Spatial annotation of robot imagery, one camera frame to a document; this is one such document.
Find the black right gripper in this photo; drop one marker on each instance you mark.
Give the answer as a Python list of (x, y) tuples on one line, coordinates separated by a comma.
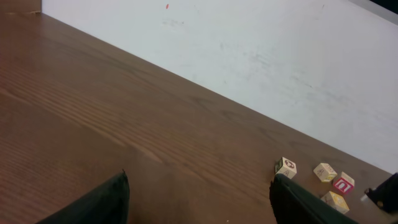
[(384, 197)]

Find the red edged letter block far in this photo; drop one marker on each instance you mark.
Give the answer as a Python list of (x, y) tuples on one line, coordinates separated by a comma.
[(343, 183)]

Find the white block with dark circle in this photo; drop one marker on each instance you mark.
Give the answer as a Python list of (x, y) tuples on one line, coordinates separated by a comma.
[(286, 167)]

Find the yellow edged block far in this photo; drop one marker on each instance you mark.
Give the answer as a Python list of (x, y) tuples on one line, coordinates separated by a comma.
[(325, 172)]

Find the yellow block centre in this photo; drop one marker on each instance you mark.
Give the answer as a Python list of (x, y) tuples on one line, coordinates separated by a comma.
[(336, 201)]

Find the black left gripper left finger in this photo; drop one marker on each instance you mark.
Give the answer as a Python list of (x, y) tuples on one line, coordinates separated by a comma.
[(107, 203)]

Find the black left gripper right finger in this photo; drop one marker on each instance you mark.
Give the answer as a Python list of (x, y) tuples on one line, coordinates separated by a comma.
[(292, 204)]

